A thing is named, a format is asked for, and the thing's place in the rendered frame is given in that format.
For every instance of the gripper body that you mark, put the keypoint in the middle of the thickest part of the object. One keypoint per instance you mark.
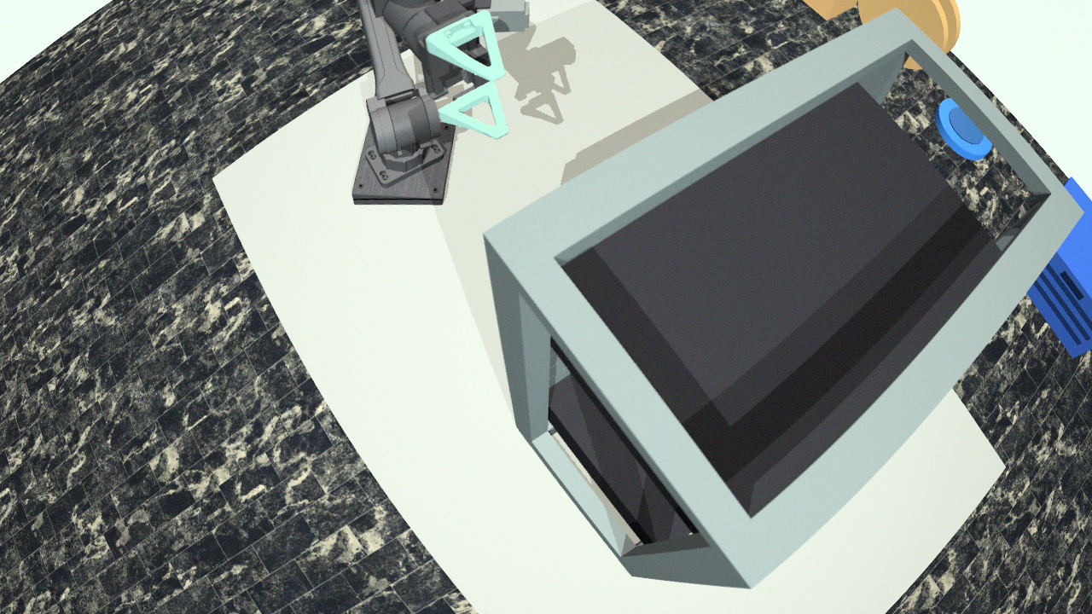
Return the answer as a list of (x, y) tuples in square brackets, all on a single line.
[(439, 74)]

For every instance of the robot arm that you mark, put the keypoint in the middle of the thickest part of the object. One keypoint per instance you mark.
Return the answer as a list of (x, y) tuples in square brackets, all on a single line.
[(397, 127)]

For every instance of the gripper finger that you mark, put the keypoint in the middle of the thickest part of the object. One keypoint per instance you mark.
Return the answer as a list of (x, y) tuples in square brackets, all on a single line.
[(453, 113), (443, 44)]

